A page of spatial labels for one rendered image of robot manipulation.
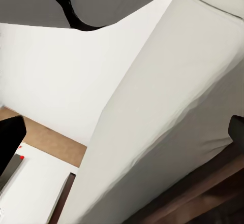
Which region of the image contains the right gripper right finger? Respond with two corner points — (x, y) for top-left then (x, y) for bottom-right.
(228, 115), (244, 156)

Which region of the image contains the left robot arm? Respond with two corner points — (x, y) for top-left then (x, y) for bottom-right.
(0, 0), (153, 31)

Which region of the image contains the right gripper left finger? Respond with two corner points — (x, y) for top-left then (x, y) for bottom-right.
(0, 115), (26, 176)

